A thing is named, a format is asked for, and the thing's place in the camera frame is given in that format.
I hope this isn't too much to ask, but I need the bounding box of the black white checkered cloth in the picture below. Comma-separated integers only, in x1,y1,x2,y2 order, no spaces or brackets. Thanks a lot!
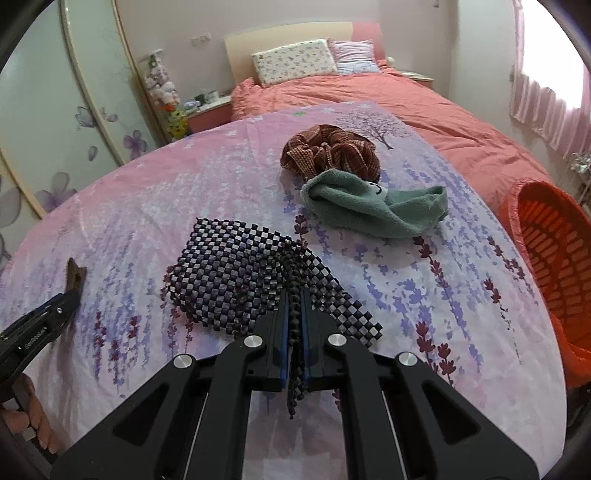
164,218,382,413

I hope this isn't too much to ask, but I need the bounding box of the white floral pillow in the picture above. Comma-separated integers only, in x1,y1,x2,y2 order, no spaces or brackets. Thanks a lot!
250,39,339,87

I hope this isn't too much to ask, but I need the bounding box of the pink bedside table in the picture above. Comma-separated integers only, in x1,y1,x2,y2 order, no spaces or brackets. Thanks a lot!
186,95,232,134

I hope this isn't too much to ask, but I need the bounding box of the cream pink headboard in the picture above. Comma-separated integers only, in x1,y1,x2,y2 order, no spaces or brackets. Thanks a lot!
223,20,387,89

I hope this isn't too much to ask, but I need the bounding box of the dark green towel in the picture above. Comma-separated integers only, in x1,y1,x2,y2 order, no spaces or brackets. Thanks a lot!
301,169,449,239

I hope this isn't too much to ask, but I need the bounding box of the hanging plush toy rack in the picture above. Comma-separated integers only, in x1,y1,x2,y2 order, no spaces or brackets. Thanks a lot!
139,49,188,142

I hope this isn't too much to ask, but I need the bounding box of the person's left hand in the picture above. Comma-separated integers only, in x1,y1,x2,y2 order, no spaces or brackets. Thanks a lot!
1,374,62,454

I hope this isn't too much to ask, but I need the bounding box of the coral pink duvet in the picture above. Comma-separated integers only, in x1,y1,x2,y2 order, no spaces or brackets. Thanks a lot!
231,63,552,211

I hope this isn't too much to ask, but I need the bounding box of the pink floral bed sheet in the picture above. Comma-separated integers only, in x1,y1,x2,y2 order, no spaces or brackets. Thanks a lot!
1,103,567,473

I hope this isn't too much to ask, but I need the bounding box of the far bedside table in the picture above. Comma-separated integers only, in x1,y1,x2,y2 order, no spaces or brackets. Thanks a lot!
401,71,434,90

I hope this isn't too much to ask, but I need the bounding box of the orange plastic basket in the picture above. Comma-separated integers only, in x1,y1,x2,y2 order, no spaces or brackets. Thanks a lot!
499,178,591,388

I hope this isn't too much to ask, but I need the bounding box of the floral glass wardrobe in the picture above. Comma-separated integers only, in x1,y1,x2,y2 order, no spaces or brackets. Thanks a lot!
1,1,163,265

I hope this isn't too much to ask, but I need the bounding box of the pink striped pillow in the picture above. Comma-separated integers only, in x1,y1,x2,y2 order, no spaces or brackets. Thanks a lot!
328,39,381,76

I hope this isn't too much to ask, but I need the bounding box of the wall power outlet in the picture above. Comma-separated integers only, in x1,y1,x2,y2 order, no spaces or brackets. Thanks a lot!
190,32,211,46

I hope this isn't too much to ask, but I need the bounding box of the pink curtain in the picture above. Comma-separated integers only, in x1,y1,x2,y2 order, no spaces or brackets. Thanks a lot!
510,1,590,158

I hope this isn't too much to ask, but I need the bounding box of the brown plaid scrunchie cloth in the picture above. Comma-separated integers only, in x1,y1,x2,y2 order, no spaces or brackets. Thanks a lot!
280,124,381,182

